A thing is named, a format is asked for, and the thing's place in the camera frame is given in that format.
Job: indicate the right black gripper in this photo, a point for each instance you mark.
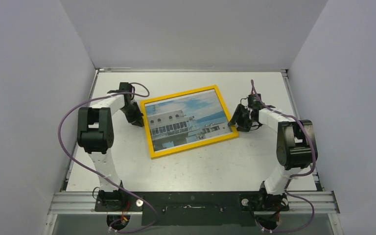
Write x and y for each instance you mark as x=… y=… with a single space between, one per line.
x=243 y=116

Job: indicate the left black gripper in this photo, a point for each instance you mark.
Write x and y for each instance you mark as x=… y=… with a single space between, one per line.
x=137 y=120

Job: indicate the sky and building photo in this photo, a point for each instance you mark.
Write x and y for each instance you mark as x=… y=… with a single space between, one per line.
x=186 y=120

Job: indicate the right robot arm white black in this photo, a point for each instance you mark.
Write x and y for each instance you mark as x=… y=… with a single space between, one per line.
x=295 y=149

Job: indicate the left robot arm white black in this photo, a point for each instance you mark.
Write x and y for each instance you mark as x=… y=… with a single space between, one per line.
x=95 y=134

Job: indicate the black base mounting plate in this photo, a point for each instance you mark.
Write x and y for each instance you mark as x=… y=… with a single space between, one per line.
x=205 y=208

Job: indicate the aluminium table rail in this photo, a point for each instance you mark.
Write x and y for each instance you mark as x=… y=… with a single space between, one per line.
x=74 y=202

